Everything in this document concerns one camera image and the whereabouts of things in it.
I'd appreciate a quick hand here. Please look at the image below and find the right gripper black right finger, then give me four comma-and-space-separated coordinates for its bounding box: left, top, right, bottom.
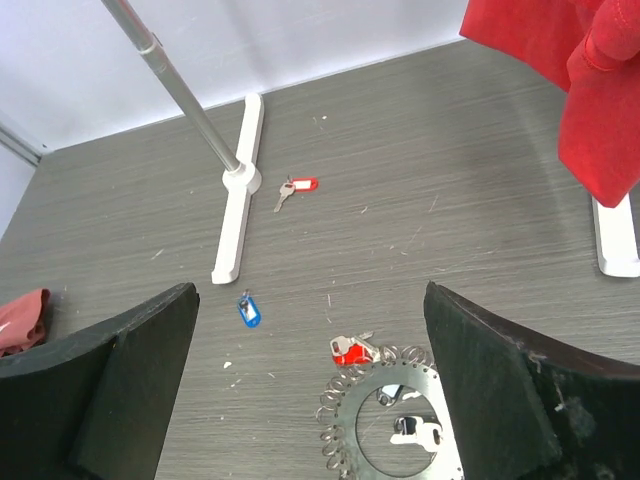
424, 282, 639, 479

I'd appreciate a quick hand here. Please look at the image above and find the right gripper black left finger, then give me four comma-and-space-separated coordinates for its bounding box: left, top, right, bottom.
1, 283, 200, 479

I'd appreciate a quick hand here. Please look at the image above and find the key with red tag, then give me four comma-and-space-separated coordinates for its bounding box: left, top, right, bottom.
329, 335, 379, 367
274, 177, 319, 213

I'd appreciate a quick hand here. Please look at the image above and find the metal disc with keyrings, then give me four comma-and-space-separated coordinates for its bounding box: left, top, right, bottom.
315, 344, 465, 479

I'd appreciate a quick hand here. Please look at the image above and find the white clothes rack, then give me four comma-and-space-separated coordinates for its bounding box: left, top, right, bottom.
103, 1, 639, 285

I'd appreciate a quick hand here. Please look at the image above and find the red cloth on hanger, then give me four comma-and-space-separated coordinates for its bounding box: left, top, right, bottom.
460, 0, 639, 208

